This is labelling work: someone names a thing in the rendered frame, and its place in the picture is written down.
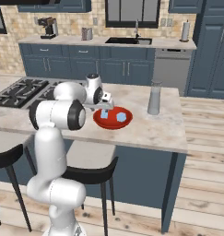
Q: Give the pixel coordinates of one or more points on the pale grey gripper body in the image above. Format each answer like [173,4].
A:
[100,106]

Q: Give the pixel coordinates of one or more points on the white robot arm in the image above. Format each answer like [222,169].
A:
[52,147]

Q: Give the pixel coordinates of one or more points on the pale blue ice cube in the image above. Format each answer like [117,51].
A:
[121,116]
[104,114]

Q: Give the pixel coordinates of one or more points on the red bowl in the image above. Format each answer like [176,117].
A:
[112,120]

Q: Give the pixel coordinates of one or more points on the tall glass cup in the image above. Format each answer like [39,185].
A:
[154,98]

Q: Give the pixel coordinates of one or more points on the blue base cupboard run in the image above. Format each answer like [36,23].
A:
[85,63]

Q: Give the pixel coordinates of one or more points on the black sink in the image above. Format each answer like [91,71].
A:
[128,40]

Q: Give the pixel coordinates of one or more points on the black stool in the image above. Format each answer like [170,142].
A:
[96,181]
[7,172]

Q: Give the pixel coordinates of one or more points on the blue kitchen island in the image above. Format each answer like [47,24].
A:
[138,172]

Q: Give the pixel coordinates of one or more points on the silver dishwasher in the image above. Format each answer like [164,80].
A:
[171,69]

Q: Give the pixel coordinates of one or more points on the black gas hob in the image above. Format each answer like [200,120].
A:
[19,91]

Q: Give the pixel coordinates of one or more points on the silver tap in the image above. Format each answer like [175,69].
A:
[136,29]

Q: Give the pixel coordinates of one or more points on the black coffee machine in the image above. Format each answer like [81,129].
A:
[48,27]

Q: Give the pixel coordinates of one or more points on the white paper towel roll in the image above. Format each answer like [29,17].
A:
[185,30]

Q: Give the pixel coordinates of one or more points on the blue tall cupboard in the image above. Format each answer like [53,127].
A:
[210,49]

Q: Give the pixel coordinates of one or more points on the blue wall cupboard run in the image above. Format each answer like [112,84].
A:
[55,5]

